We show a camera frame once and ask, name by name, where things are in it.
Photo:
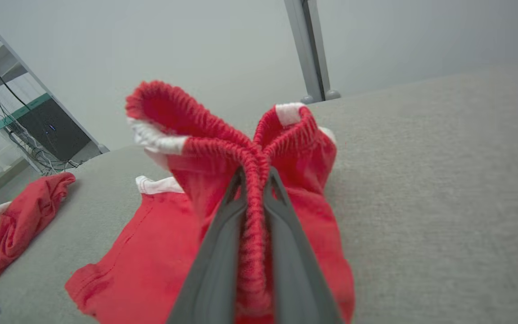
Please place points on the green-edged desk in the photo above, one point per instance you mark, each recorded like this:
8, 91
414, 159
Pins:
20, 112

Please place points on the grey fabric sofa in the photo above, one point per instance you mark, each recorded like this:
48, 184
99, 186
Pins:
443, 202

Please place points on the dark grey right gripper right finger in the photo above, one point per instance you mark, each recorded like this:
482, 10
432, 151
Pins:
295, 274

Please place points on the red Bulls 23 jersey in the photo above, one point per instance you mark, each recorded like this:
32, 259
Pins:
25, 216

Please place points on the grey cylindrical post foot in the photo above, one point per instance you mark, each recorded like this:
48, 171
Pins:
307, 99
332, 95

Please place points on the red shorts with white trim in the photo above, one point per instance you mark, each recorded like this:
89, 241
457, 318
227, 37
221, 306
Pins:
295, 157

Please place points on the black computer cabinet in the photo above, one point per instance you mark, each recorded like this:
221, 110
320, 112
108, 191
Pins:
56, 130

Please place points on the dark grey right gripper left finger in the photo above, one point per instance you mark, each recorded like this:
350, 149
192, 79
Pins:
214, 270

